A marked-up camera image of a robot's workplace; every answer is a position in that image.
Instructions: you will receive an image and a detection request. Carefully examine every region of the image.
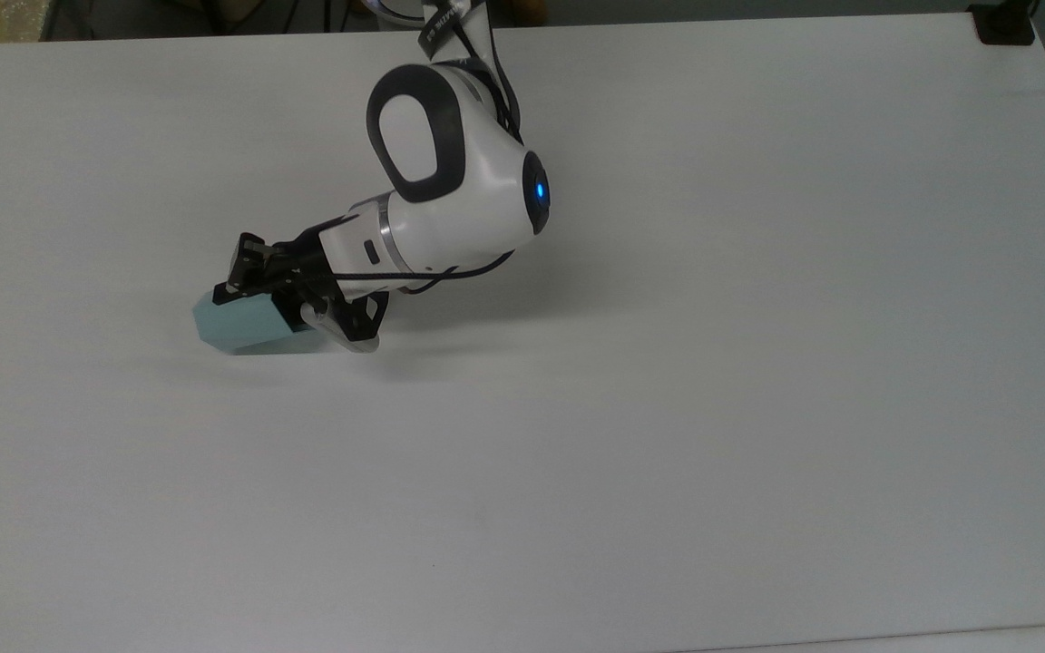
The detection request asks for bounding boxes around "black stand base clamp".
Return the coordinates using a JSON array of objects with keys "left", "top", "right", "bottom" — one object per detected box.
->
[{"left": 967, "top": 0, "right": 1039, "bottom": 46}]

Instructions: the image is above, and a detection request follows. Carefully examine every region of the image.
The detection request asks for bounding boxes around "light teal block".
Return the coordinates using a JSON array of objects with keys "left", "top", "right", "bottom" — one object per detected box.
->
[{"left": 191, "top": 288, "right": 327, "bottom": 356}]

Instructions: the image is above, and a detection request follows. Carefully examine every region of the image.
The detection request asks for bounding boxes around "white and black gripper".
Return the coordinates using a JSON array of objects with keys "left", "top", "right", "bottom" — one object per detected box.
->
[{"left": 212, "top": 205, "right": 393, "bottom": 355}]

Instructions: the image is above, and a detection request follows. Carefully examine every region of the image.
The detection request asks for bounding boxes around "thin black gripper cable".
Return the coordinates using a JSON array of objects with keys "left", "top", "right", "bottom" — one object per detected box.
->
[{"left": 332, "top": 249, "right": 516, "bottom": 295}]

